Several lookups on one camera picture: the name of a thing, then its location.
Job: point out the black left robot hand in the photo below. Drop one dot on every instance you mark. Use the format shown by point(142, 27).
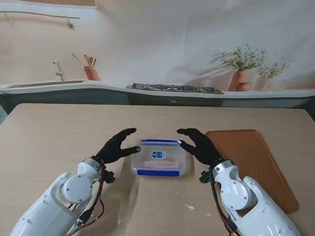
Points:
point(112, 150)

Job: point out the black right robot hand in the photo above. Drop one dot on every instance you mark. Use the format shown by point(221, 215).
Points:
point(203, 147)

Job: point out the clear lid with blue label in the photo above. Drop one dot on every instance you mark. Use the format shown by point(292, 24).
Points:
point(158, 150)

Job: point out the clear container with blue clips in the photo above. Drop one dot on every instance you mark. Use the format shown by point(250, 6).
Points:
point(157, 173)

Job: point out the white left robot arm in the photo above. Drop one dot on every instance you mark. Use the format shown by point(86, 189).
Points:
point(56, 196)

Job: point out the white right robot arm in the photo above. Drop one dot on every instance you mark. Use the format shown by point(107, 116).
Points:
point(246, 196)

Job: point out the brown wooden tray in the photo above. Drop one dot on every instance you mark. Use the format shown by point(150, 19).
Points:
point(246, 152)

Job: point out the pink bacon slices stack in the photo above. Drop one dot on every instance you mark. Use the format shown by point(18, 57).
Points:
point(157, 164)

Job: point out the large white paper scrap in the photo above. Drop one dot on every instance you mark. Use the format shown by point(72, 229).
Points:
point(190, 207)

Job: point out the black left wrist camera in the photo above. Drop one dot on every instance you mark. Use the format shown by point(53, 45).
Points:
point(108, 176)

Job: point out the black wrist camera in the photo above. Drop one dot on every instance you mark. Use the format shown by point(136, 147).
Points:
point(204, 177)
point(108, 176)

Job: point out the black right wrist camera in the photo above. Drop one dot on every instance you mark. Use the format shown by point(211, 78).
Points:
point(204, 177)

